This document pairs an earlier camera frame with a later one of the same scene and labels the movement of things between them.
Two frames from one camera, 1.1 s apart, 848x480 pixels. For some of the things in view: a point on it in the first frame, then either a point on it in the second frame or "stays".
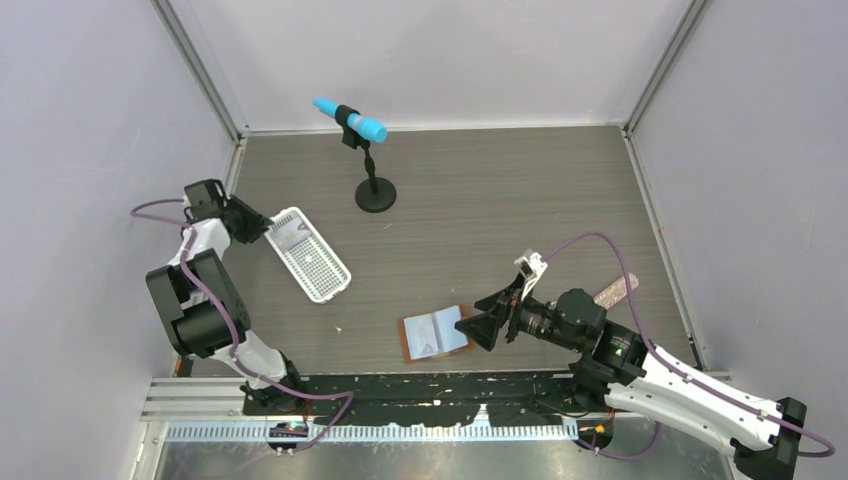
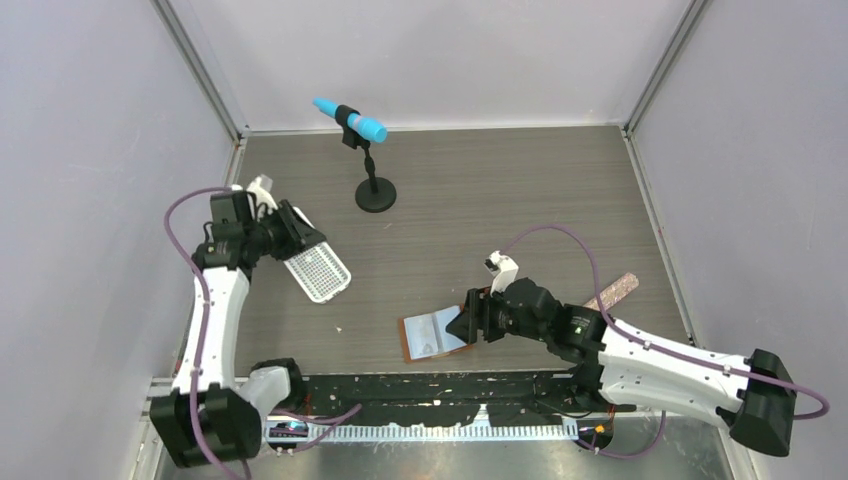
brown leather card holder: (435, 334) stays
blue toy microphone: (368, 127) stays
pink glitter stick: (608, 297) stays
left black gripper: (256, 224) -> (299, 235)
